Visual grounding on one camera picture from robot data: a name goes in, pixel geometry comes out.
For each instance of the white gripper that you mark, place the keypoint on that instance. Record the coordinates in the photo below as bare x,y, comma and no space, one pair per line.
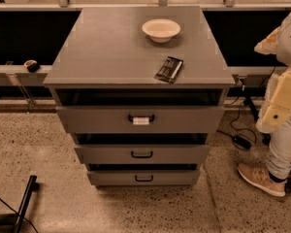
290,46

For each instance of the grey top drawer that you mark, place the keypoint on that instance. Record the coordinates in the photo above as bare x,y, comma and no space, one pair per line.
140,119

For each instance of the grey drawer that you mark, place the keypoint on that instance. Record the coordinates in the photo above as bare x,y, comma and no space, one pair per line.
144,178
142,154
140,119

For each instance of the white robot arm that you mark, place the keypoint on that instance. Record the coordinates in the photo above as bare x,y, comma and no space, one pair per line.
283,49

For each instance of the grey drawer cabinet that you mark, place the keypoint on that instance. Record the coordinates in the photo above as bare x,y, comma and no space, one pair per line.
108,60

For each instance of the grey middle drawer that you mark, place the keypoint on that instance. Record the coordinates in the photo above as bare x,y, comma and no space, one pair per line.
142,154

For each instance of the grey bottom drawer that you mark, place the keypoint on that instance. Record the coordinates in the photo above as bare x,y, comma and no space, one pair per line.
144,178

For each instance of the black stand leg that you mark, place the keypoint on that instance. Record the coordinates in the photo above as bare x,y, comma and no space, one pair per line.
249,102

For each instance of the black power adapter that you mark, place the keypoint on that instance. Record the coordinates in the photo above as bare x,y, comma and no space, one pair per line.
241,142

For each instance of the light trouser leg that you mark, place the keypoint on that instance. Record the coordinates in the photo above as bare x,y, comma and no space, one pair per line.
279,159

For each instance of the black snack packet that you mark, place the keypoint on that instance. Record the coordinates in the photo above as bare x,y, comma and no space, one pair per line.
169,71

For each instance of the white bowl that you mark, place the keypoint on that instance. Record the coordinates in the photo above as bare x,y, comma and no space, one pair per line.
161,30

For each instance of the tan sneaker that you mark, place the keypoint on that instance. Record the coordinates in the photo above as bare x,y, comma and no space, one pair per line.
260,178

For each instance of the tape measure on ledge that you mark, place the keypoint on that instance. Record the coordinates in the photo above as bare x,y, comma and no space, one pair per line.
32,66

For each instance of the clear ruler bracket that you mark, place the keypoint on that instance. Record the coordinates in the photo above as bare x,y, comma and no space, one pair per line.
14,80

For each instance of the black metal frame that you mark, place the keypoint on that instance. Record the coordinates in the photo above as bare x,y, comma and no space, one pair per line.
12,223

